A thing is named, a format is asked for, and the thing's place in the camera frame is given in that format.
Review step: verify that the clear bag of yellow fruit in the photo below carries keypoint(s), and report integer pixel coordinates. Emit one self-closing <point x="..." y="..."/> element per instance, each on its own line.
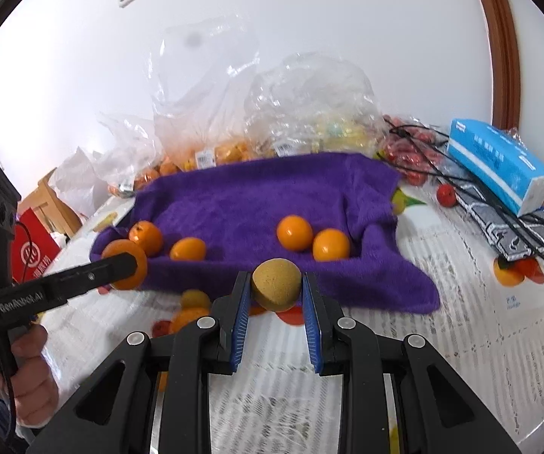
<point x="312" y="103"/>

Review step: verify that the round orange mandarin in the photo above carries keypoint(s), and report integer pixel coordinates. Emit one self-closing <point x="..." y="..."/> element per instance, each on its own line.
<point x="131" y="264"/>

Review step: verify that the red paper bag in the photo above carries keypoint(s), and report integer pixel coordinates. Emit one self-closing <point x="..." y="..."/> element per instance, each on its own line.
<point x="32" y="250"/>

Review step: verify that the orange mandarin in pile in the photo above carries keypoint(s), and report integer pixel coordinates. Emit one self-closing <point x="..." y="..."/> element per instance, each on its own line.
<point x="184" y="317"/>

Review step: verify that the small orange kumquat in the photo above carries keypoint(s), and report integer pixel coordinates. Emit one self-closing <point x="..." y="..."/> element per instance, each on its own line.
<point x="188" y="249"/>

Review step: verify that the brown-green round fruit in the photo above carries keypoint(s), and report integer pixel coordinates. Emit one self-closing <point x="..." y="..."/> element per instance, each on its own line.
<point x="275" y="284"/>

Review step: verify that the person's left hand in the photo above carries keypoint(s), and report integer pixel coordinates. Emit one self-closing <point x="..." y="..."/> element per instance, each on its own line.
<point x="35" y="390"/>

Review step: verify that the clear bag of kumquats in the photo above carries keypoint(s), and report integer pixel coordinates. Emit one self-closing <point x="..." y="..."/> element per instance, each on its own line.
<point x="199" y="74"/>

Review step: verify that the blue tissue pack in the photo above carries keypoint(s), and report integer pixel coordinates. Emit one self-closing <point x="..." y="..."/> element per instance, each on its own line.
<point x="513" y="173"/>

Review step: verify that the clear bag of mandarins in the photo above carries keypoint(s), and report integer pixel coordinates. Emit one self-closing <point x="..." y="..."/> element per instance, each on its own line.
<point x="135" y="157"/>

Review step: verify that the small yellow-green fruit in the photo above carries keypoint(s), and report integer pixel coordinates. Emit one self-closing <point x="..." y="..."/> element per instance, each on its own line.
<point x="194" y="298"/>

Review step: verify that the large orange mandarin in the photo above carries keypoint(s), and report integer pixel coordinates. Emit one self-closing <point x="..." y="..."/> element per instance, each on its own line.
<point x="147" y="236"/>

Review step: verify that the red cherry tomato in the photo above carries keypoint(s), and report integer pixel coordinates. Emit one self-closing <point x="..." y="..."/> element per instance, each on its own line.
<point x="446" y="196"/>

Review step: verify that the grey checkered cloth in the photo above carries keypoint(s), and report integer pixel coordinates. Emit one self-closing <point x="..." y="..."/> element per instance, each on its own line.
<point x="511" y="236"/>

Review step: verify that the brown wooden door frame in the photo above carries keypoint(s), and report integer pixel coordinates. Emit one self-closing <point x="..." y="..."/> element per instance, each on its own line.
<point x="505" y="64"/>

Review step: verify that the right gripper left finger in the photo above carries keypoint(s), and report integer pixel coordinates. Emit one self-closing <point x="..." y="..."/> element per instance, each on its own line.
<point x="232" y="315"/>

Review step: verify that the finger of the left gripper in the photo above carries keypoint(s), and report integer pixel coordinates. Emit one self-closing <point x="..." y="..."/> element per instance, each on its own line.
<point x="78" y="280"/>

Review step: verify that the purple towel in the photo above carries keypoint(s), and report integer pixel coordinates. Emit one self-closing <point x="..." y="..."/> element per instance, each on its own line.
<point x="235" y="210"/>

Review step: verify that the pack of red tomatoes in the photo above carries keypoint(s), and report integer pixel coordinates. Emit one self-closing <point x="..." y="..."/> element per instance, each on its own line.
<point x="412" y="148"/>

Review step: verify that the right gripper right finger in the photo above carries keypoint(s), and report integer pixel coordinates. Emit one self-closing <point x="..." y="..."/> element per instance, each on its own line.
<point x="321" y="313"/>

